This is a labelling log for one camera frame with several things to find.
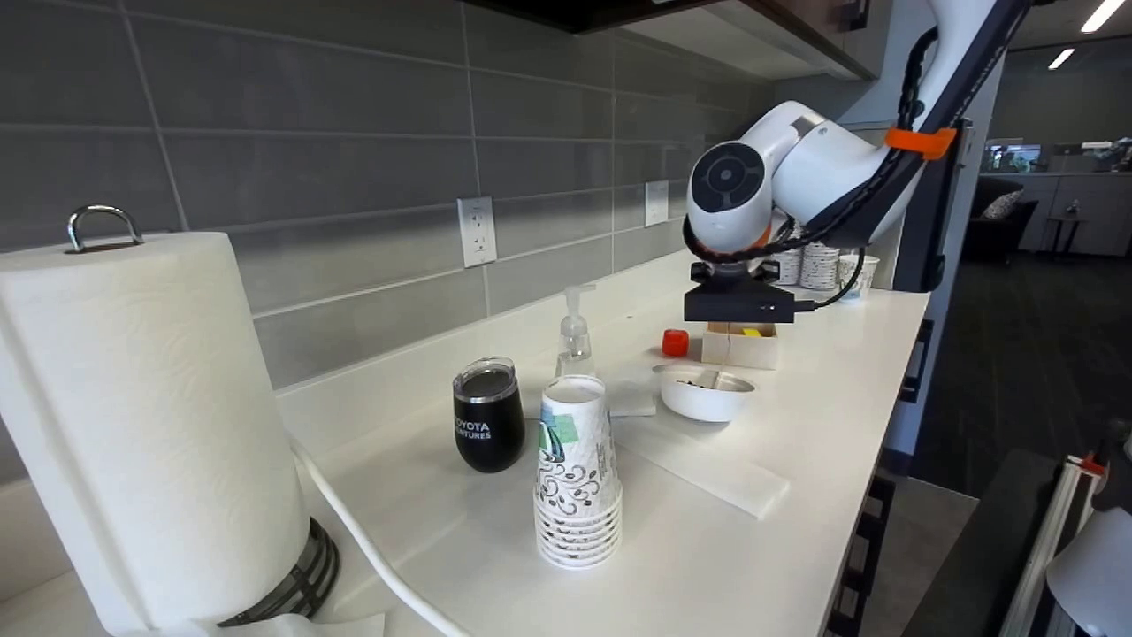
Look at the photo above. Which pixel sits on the white wall outlet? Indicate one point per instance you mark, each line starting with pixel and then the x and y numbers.
pixel 476 231
pixel 656 201

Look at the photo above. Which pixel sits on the white paper towel roll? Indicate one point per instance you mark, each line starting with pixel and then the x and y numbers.
pixel 32 405

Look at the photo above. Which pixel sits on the black tumbler cup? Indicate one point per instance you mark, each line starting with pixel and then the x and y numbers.
pixel 485 414

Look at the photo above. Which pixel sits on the metal paper towel holder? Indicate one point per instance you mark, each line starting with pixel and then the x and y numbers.
pixel 176 433

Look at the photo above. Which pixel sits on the red toy piece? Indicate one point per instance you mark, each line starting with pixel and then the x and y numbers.
pixel 674 342

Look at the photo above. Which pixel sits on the white bowl with coffee beans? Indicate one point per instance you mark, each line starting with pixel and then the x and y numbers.
pixel 705 405

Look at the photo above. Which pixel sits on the cardboard box with toy food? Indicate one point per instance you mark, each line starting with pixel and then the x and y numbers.
pixel 740 345

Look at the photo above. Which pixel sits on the stack of patterned paper cups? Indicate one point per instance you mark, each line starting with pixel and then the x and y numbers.
pixel 579 496

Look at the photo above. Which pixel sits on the clear glass flask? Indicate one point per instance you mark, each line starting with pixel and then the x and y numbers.
pixel 575 359

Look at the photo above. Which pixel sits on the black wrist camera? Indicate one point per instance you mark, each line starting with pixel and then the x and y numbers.
pixel 739 306

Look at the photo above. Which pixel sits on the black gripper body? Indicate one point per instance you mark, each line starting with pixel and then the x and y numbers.
pixel 726 275

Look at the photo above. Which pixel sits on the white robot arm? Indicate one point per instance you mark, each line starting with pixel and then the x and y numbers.
pixel 800 177

